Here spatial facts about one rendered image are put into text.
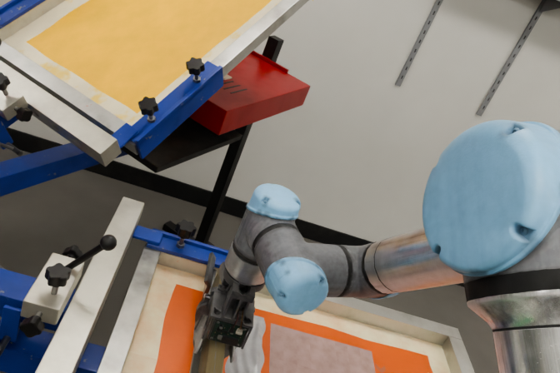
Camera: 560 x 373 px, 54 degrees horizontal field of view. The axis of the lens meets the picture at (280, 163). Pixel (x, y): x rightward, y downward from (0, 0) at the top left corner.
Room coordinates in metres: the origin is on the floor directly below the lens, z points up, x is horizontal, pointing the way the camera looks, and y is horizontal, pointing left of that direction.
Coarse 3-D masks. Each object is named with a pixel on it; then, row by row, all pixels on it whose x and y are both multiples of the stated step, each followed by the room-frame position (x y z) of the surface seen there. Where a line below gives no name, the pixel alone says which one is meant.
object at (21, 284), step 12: (0, 276) 0.67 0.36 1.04; (12, 276) 0.68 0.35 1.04; (24, 276) 0.69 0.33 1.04; (0, 288) 0.65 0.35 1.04; (12, 288) 0.66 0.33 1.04; (24, 288) 0.67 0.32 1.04; (0, 300) 0.63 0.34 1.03; (12, 300) 0.64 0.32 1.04; (0, 312) 0.63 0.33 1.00; (48, 324) 0.65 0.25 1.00
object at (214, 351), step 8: (216, 280) 0.87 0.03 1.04; (208, 344) 0.68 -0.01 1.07; (216, 344) 0.68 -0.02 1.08; (224, 344) 0.69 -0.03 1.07; (208, 352) 0.66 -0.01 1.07; (216, 352) 0.66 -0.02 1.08; (224, 352) 0.68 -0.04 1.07; (200, 360) 0.69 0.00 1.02; (208, 360) 0.64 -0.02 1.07; (216, 360) 0.65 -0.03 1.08; (200, 368) 0.66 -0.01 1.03; (208, 368) 0.63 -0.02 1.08; (216, 368) 0.63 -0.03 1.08
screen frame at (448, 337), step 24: (144, 264) 0.89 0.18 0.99; (168, 264) 0.96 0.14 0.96; (192, 264) 0.97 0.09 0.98; (144, 288) 0.83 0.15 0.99; (264, 288) 1.00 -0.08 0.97; (120, 312) 0.75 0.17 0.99; (336, 312) 1.03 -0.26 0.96; (360, 312) 1.04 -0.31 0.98; (384, 312) 1.06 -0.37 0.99; (120, 336) 0.70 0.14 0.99; (432, 336) 1.07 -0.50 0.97; (456, 336) 1.08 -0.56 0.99; (120, 360) 0.65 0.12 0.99; (456, 360) 1.01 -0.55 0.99
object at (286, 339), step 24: (168, 312) 0.83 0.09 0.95; (192, 312) 0.86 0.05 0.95; (264, 312) 0.94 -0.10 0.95; (168, 336) 0.77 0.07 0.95; (192, 336) 0.79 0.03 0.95; (264, 336) 0.87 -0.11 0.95; (288, 336) 0.90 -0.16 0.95; (312, 336) 0.93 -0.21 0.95; (336, 336) 0.96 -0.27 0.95; (168, 360) 0.72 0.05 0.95; (264, 360) 0.81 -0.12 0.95; (288, 360) 0.84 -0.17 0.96; (312, 360) 0.86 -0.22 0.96; (336, 360) 0.89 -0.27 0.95; (360, 360) 0.92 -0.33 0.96; (384, 360) 0.95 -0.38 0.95; (408, 360) 0.98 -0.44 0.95
